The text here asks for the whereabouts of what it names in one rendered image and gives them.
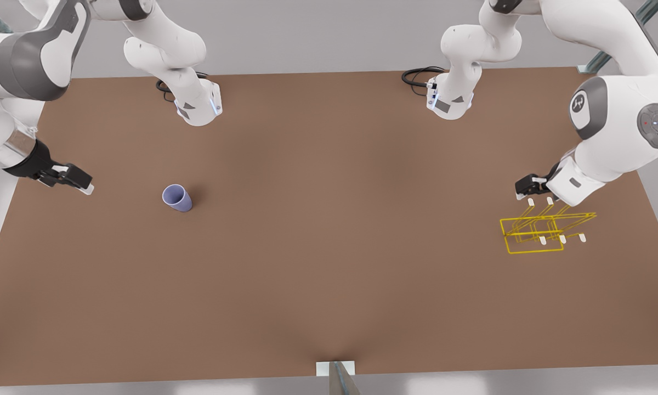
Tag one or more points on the lavender plastic cup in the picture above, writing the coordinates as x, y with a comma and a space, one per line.
176, 198

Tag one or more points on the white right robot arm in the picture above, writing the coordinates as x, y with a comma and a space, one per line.
27, 60

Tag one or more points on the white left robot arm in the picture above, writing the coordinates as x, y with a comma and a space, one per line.
614, 93

